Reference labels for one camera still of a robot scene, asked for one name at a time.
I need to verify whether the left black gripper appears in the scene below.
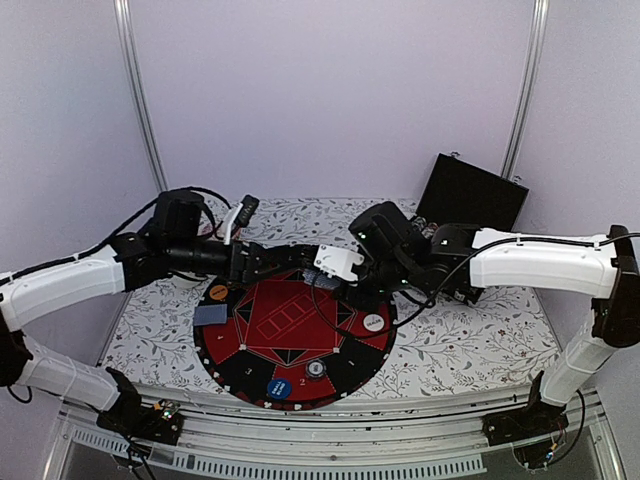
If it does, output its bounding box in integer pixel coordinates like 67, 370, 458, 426
168, 237, 289, 285

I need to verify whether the blue playing card deck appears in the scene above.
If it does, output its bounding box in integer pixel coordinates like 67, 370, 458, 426
303, 269, 342, 291

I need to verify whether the white dealer button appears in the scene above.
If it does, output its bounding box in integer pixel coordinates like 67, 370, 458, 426
362, 313, 388, 334

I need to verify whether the orange big blind button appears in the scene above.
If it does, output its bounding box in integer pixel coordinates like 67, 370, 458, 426
208, 284, 229, 301

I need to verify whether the face-down card seat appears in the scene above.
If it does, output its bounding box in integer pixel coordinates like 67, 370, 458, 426
193, 304, 228, 327

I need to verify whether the small poker chip stack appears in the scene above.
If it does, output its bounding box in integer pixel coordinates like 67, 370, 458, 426
305, 359, 327, 381

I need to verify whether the blue small blind button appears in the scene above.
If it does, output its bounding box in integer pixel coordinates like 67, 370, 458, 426
267, 378, 293, 400

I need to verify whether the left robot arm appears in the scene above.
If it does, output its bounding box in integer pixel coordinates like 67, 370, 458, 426
1, 187, 318, 434

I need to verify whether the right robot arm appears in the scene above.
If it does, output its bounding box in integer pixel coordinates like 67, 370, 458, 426
337, 202, 639, 436

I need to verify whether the round red black poker mat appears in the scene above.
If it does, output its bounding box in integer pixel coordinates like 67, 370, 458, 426
193, 267, 398, 411

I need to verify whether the black poker chip case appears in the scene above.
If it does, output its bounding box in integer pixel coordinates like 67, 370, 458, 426
409, 152, 531, 305

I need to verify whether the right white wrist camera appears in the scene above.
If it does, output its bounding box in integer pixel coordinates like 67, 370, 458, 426
313, 244, 365, 282

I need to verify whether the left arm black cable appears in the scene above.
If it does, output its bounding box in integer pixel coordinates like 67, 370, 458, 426
0, 185, 234, 291

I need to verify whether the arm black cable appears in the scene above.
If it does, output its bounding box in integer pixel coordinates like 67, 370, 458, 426
309, 229, 640, 344
0, 185, 234, 291

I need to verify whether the aluminium front rail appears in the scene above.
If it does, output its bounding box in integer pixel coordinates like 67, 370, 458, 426
43, 387, 631, 479

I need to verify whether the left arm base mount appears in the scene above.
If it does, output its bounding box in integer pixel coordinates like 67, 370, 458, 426
96, 367, 184, 446

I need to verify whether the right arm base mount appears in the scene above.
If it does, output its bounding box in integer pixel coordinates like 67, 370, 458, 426
482, 395, 569, 470

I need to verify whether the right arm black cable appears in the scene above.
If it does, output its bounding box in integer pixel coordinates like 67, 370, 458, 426
309, 229, 640, 344

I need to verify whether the right aluminium frame post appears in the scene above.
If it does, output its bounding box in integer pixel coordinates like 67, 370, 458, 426
500, 0, 550, 181

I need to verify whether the aluminium frame post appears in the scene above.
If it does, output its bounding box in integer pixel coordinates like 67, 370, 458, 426
113, 0, 168, 192
500, 0, 550, 181

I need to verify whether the left aluminium frame post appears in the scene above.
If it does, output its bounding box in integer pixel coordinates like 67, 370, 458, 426
113, 0, 168, 192

